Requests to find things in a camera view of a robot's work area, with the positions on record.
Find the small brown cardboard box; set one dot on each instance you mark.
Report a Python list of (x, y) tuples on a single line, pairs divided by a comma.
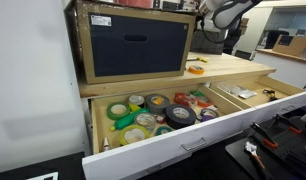
[(293, 45)]

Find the clear tape orange core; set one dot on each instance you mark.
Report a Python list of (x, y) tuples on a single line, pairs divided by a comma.
[(203, 104)]

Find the black office chair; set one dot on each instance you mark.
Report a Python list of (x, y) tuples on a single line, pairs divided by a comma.
[(232, 41)]

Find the small white glue bottle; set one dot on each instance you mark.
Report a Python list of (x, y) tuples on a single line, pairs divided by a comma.
[(106, 145)]

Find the silver tape roll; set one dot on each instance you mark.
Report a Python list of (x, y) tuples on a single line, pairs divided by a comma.
[(136, 100)]

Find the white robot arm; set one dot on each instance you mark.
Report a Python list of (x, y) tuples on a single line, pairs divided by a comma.
[(226, 10)]

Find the yellow tape wedge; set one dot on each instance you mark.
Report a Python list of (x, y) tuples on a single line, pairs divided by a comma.
[(158, 100)]

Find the labelled plastic bag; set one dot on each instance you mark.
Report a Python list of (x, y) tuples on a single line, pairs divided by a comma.
[(247, 94)]

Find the white wooden parts drawer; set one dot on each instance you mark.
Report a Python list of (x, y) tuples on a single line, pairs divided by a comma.
[(279, 100)]

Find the clear tape roll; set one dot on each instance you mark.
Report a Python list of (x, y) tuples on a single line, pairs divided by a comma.
[(145, 126)]

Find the clear plastic box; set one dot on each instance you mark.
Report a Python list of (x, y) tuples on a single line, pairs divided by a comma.
[(231, 88)]

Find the green tape roll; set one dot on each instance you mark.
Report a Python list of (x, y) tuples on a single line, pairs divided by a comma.
[(196, 93), (110, 115)]

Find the orange tape roll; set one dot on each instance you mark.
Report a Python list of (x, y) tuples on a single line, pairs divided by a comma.
[(191, 70)]

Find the yellow-green tape roll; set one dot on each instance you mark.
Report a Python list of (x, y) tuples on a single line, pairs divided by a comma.
[(123, 135)]

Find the white counter wooden top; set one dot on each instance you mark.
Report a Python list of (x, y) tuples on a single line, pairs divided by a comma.
[(286, 68)]

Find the red tape roll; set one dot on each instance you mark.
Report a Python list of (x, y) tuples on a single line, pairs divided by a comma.
[(180, 97)]

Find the large black tape roll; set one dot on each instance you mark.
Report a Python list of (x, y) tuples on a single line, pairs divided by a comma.
[(173, 120)]

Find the small red-white bottle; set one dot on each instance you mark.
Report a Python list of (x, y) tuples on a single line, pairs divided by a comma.
[(160, 118)]

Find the black pliers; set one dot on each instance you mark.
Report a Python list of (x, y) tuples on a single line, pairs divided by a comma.
[(269, 95)]

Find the black clamp orange tips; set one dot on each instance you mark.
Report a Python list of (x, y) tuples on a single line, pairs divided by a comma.
[(264, 135), (288, 123)]

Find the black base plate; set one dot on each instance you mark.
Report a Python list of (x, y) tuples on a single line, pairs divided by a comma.
[(286, 156)]

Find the grey tote bag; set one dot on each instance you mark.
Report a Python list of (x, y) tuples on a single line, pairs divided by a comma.
[(206, 45)]

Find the green glue bottle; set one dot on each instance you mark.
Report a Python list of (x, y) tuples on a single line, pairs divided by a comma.
[(126, 121)]

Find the teal tape roll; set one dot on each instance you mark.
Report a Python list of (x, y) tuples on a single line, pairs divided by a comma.
[(159, 131)]

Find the white wooden tape drawer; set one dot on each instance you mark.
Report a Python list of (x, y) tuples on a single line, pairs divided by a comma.
[(143, 156)]

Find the purple tape roll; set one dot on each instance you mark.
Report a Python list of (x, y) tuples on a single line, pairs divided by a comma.
[(205, 118)]

